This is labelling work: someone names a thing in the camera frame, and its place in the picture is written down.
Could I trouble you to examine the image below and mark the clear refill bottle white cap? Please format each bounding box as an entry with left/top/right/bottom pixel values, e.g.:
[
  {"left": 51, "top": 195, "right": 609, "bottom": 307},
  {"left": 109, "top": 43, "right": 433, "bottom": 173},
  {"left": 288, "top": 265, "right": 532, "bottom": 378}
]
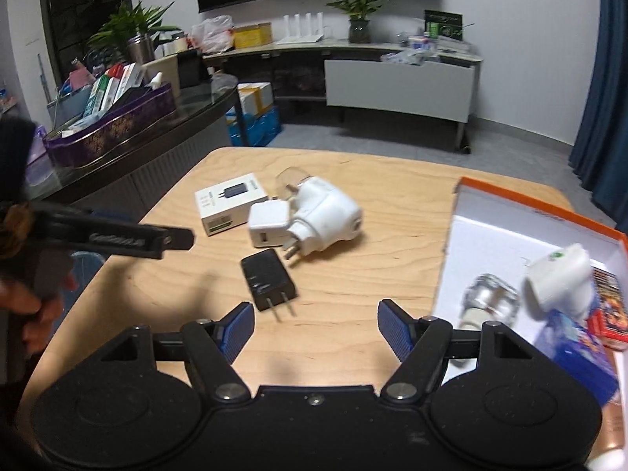
[{"left": 458, "top": 273, "right": 520, "bottom": 330}]

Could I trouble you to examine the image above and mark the blue floss pick box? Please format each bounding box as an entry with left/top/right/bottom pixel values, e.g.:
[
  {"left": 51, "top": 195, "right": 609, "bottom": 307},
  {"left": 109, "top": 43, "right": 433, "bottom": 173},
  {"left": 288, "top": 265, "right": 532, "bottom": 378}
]
[{"left": 534, "top": 309, "right": 619, "bottom": 407}]

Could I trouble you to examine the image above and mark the white green-leaf plug-in device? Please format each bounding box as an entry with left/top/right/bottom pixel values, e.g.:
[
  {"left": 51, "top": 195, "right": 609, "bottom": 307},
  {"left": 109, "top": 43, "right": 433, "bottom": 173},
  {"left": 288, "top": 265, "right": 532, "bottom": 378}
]
[{"left": 526, "top": 243, "right": 594, "bottom": 322}]

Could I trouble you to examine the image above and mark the small playing card box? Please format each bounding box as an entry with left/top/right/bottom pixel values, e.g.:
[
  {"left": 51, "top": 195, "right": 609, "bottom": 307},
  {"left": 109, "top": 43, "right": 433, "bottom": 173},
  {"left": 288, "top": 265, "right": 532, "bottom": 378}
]
[{"left": 586, "top": 268, "right": 628, "bottom": 352}]

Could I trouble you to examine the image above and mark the bronze cream tube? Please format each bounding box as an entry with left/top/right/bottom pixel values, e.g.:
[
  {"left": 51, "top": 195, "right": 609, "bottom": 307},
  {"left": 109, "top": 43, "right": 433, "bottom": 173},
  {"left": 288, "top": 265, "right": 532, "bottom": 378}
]
[{"left": 586, "top": 389, "right": 626, "bottom": 471}]

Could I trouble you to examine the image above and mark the person's left hand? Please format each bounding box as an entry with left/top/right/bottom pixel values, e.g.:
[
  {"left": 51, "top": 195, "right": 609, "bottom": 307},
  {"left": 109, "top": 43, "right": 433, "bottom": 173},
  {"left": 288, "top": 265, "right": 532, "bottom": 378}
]
[{"left": 1, "top": 202, "right": 73, "bottom": 361}]

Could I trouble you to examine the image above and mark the trash bin with bag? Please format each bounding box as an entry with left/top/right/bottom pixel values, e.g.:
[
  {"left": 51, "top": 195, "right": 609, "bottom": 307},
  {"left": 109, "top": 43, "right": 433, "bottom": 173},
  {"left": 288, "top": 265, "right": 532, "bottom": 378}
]
[{"left": 66, "top": 251, "right": 105, "bottom": 299}]

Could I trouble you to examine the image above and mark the lilac plastic container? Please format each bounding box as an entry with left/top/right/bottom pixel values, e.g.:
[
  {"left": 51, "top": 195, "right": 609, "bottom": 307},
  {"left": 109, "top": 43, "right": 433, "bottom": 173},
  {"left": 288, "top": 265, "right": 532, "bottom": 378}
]
[{"left": 26, "top": 126, "right": 54, "bottom": 187}]

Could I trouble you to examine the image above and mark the purple patterned storage box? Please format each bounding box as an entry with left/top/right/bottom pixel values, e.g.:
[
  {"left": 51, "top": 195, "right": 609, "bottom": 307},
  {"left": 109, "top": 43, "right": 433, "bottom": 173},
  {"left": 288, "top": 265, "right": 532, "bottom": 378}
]
[{"left": 44, "top": 83, "right": 175, "bottom": 168}]

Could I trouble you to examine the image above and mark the black glass coffee table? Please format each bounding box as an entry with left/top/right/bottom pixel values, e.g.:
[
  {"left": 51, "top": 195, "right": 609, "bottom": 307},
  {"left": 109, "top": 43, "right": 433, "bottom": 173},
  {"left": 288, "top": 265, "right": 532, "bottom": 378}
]
[{"left": 27, "top": 73, "right": 242, "bottom": 222}]

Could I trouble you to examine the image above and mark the white usb cube charger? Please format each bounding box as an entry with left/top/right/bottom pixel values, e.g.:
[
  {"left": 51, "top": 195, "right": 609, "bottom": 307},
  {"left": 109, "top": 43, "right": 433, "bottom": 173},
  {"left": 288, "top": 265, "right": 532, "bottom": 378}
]
[{"left": 248, "top": 199, "right": 292, "bottom": 248}]

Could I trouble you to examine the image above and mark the white charger packaging box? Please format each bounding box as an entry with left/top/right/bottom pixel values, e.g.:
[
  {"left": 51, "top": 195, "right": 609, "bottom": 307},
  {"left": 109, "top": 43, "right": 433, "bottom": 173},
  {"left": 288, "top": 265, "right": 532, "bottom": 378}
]
[{"left": 195, "top": 173, "right": 268, "bottom": 236}]

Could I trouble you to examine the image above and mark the white plug-in with bottle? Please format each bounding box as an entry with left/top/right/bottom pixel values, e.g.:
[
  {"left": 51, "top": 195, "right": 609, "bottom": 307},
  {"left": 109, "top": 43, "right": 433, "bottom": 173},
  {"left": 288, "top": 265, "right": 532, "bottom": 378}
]
[{"left": 277, "top": 167, "right": 363, "bottom": 261}]

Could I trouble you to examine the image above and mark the blue crate with boxes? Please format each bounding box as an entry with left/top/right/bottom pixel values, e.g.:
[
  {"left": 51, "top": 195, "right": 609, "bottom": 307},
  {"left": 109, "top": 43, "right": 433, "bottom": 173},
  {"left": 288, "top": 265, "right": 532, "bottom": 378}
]
[{"left": 237, "top": 82, "right": 282, "bottom": 147}]

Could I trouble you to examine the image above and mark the potted plant in steel pot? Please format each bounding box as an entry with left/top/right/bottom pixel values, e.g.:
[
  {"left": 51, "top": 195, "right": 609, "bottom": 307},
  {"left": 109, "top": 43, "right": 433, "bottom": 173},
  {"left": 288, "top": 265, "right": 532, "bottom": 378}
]
[{"left": 87, "top": 1, "right": 181, "bottom": 60}]

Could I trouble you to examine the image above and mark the white tv console cabinet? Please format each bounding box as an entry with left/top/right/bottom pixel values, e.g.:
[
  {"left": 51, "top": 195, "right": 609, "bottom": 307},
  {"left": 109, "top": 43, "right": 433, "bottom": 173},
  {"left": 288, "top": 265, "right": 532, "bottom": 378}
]
[{"left": 204, "top": 39, "right": 482, "bottom": 154}]

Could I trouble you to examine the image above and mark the white plastic bag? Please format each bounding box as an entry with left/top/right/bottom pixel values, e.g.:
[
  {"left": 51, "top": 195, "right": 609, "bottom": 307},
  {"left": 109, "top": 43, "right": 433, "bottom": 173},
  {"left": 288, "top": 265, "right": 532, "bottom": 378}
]
[{"left": 190, "top": 15, "right": 234, "bottom": 54}]

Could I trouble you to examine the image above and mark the dark blue curtain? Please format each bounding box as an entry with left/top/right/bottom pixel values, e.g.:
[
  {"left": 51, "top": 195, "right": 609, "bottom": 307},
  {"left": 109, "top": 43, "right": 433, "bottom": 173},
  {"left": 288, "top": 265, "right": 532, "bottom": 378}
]
[{"left": 570, "top": 0, "right": 627, "bottom": 233}]

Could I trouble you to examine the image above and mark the yellow box on console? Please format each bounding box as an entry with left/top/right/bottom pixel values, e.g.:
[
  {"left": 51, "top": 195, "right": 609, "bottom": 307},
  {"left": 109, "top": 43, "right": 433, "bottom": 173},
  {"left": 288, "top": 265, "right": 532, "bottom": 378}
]
[{"left": 232, "top": 21, "right": 274, "bottom": 50}]

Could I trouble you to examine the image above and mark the white wifi router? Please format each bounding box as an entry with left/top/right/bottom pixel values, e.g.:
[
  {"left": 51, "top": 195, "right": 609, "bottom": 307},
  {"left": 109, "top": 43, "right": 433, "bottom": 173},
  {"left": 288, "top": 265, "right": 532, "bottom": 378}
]
[{"left": 278, "top": 12, "right": 325, "bottom": 45}]

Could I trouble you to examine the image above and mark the black green display box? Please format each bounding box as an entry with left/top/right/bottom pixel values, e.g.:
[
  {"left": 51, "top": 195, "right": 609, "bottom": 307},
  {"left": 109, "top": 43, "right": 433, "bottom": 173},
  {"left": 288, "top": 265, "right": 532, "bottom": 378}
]
[{"left": 424, "top": 10, "right": 464, "bottom": 42}]

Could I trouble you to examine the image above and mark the black wall charger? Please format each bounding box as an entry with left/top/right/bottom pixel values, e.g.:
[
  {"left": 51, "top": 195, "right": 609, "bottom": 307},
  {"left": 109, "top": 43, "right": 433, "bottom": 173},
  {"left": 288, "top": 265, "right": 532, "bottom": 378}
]
[{"left": 241, "top": 249, "right": 298, "bottom": 321}]

